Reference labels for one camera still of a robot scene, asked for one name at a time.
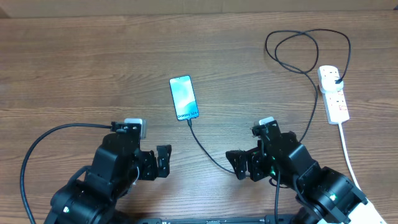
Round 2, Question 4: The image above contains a black USB charging cable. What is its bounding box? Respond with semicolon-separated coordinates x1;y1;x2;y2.
186;29;352;175

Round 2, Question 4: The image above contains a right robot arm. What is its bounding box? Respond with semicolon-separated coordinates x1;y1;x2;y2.
226;118;384;223

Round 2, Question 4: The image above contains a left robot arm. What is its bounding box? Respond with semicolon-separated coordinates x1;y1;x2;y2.
45;119;172;224

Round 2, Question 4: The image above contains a white charger plug adapter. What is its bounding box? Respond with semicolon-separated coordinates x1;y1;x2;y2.
320;76;344;93

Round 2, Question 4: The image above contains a white power strip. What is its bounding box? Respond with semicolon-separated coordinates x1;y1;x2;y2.
317;65;351;125

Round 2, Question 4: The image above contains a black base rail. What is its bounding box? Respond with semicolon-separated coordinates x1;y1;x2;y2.
133;213;299;224

